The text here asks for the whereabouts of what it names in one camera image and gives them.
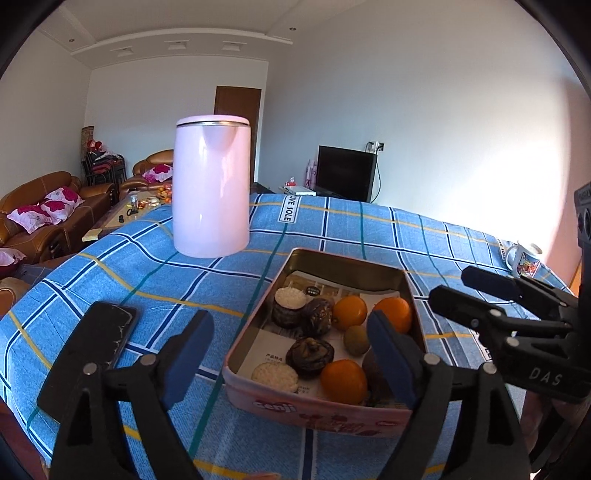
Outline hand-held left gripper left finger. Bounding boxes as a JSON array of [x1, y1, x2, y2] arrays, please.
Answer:
[[51, 310, 215, 480]]

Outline kiwi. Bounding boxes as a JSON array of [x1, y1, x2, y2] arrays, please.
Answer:
[[343, 325, 370, 356]]

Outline pink metal tin box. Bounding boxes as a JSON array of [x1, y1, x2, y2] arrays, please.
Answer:
[[222, 248, 428, 435]]

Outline white flat box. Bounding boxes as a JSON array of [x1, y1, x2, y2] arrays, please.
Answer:
[[279, 182, 317, 197]]

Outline stacked chairs with red items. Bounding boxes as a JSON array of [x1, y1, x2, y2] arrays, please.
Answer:
[[83, 138, 127, 186]]

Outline brown leather sofa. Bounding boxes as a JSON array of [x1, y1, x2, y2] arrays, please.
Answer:
[[0, 172, 118, 259]]

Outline pink electric kettle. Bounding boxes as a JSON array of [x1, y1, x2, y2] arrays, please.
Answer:
[[172, 115, 251, 258]]

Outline black television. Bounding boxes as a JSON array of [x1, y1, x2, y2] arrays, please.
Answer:
[[316, 145, 377, 203]]

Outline blue plaid tablecloth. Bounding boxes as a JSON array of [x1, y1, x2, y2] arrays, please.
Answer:
[[0, 193, 578, 480]]

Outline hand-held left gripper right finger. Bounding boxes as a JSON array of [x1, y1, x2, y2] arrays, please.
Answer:
[[366, 309, 532, 480]]

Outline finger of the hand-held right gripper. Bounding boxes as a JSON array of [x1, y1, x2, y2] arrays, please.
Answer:
[[427, 284, 574, 357], [461, 265, 581, 324]]

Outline brown leather armchair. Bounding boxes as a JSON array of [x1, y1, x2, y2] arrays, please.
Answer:
[[120, 149, 175, 200]]

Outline black smartphone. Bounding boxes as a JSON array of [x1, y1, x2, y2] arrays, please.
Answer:
[[38, 301, 138, 418]]

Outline wooden coffee table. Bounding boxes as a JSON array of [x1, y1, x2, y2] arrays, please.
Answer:
[[83, 191, 174, 241]]

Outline purple passion fruit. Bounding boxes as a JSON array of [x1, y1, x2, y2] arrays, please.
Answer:
[[361, 348, 399, 409]]

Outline white printed mug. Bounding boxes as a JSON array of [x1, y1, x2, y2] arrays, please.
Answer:
[[505, 242, 543, 278]]

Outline dark brown interior door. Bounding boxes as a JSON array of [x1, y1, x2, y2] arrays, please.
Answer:
[[214, 86, 262, 185]]

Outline orange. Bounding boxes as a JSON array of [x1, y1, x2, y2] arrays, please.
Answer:
[[373, 296, 413, 334], [321, 360, 369, 406], [332, 296, 369, 330]]

